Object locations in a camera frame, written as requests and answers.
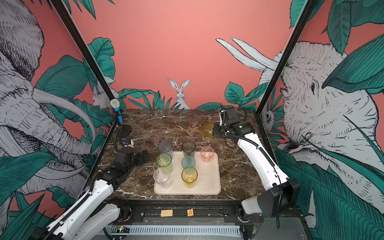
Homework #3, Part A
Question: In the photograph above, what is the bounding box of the short yellow glass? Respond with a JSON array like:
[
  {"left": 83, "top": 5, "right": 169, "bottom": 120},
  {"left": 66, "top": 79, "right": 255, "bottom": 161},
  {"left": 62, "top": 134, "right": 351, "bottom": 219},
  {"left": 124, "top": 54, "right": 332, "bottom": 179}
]
[{"left": 203, "top": 123, "right": 215, "bottom": 140}]

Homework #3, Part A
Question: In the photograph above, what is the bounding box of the pink short glass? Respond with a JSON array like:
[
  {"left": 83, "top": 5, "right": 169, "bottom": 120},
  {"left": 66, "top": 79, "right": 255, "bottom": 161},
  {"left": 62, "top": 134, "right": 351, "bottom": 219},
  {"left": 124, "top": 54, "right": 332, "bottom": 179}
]
[{"left": 200, "top": 146, "right": 215, "bottom": 163}]

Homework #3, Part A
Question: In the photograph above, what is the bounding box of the light green tall glass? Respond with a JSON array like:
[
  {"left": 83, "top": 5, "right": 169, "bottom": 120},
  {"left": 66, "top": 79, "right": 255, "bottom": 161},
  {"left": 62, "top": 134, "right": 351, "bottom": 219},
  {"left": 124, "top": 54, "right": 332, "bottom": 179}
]
[{"left": 156, "top": 153, "right": 173, "bottom": 173}]

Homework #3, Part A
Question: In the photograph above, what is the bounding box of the blue tall plastic glass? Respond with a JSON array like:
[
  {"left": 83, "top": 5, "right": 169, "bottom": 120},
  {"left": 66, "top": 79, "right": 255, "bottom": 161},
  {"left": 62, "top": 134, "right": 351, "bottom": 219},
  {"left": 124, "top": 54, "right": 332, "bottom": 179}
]
[{"left": 158, "top": 141, "right": 173, "bottom": 157}]

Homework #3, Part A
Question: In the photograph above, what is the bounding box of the clear faceted glass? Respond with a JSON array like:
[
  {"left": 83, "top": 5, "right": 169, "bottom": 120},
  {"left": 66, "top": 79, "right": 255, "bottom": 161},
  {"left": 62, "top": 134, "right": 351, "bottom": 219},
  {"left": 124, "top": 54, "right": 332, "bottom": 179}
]
[{"left": 153, "top": 167, "right": 172, "bottom": 189}]

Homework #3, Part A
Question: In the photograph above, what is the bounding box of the dark grey tall glass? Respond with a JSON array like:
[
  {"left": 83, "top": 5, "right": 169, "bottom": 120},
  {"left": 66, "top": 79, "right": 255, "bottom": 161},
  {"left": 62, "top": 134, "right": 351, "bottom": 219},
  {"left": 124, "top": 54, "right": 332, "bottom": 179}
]
[{"left": 182, "top": 140, "right": 196, "bottom": 158}]

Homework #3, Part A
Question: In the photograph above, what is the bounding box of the frosted teal textured glass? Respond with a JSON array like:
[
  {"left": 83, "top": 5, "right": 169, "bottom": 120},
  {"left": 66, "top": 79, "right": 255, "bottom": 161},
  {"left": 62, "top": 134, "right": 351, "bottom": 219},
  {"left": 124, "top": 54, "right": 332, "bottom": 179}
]
[{"left": 181, "top": 156, "right": 196, "bottom": 169}]

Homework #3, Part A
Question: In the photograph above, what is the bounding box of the beige plastic tray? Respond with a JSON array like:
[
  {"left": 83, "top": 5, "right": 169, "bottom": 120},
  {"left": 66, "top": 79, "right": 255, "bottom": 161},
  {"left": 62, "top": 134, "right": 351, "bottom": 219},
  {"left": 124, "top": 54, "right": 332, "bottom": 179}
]
[{"left": 154, "top": 152, "right": 221, "bottom": 195}]

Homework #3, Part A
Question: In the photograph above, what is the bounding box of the tall yellow glass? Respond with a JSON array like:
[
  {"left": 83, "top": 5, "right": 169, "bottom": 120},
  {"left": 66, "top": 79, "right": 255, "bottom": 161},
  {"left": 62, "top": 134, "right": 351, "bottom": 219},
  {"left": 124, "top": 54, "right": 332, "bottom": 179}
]
[{"left": 181, "top": 167, "right": 198, "bottom": 189}]

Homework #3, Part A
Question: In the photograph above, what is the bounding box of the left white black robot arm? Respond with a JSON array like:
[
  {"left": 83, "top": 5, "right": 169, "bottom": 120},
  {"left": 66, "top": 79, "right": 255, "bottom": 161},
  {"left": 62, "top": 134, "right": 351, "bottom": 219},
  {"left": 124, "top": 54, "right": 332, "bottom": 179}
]
[{"left": 29, "top": 147, "right": 149, "bottom": 240}]

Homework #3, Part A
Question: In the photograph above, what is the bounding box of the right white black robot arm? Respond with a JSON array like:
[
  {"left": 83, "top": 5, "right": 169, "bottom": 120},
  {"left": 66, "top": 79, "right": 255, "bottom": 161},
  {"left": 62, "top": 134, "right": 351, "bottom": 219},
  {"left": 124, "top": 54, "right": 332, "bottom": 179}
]
[{"left": 213, "top": 104, "right": 301, "bottom": 218}]

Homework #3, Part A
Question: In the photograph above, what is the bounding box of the microphone on black stand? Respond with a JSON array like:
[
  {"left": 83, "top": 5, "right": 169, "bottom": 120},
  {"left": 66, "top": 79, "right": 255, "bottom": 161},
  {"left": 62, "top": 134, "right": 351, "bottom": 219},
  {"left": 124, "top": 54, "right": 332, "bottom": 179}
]
[{"left": 110, "top": 99, "right": 132, "bottom": 138}]

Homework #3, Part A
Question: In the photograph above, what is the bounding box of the white ventilated strip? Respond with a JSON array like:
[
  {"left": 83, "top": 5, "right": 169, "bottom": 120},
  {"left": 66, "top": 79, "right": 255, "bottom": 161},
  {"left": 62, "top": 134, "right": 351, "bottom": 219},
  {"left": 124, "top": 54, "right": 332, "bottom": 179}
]
[{"left": 106, "top": 225, "right": 243, "bottom": 237}]

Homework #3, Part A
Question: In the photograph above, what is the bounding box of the orange letter A tag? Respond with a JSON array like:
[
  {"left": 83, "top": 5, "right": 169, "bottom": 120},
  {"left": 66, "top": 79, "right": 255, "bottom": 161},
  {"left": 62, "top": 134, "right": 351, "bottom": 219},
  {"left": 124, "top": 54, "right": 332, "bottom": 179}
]
[{"left": 187, "top": 209, "right": 194, "bottom": 217}]

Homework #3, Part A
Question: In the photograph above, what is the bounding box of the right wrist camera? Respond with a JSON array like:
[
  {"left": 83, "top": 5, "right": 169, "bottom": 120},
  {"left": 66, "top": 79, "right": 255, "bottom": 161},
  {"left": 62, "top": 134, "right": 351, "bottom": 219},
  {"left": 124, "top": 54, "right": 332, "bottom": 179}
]
[{"left": 220, "top": 110, "right": 225, "bottom": 126}]

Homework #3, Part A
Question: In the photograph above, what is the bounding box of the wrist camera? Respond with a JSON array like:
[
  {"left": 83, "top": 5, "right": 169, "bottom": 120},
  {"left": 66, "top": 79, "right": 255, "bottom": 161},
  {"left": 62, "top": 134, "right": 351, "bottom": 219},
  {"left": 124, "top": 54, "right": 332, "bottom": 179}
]
[
  {"left": 220, "top": 110, "right": 225, "bottom": 126},
  {"left": 120, "top": 138, "right": 134, "bottom": 148}
]

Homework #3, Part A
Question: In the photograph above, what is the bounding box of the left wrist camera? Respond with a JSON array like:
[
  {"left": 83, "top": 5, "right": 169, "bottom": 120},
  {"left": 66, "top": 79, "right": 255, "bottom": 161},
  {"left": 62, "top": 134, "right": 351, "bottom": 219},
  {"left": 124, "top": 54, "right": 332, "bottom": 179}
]
[{"left": 120, "top": 138, "right": 134, "bottom": 148}]

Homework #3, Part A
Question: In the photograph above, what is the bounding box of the black front rail base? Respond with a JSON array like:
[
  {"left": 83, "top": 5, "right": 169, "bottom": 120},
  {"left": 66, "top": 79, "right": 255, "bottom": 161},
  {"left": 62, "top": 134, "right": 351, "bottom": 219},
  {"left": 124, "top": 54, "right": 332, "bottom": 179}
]
[{"left": 93, "top": 200, "right": 278, "bottom": 240}]

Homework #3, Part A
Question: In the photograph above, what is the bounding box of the wooden block on rail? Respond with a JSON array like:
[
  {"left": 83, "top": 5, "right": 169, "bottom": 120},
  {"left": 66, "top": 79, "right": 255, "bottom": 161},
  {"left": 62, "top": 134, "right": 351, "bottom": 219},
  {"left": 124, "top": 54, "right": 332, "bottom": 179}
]
[{"left": 161, "top": 209, "right": 173, "bottom": 218}]

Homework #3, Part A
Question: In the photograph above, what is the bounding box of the right black frame post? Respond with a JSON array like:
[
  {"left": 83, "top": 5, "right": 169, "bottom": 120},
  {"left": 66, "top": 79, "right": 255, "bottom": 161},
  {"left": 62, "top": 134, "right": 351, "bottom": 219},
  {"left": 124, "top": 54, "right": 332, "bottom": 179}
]
[{"left": 256, "top": 0, "right": 317, "bottom": 115}]

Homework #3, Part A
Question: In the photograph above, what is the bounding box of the black frame post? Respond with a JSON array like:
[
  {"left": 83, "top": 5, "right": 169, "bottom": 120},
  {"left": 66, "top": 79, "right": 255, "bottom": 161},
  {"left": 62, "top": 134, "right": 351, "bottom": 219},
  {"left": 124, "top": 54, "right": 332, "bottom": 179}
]
[
  {"left": 256, "top": 0, "right": 317, "bottom": 115},
  {"left": 50, "top": 0, "right": 115, "bottom": 100}
]

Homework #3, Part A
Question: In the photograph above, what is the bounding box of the left black frame post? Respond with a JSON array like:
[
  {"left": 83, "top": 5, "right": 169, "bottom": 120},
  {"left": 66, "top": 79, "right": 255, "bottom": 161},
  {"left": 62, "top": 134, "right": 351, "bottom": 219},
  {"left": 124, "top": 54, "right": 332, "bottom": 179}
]
[{"left": 50, "top": 0, "right": 115, "bottom": 100}]

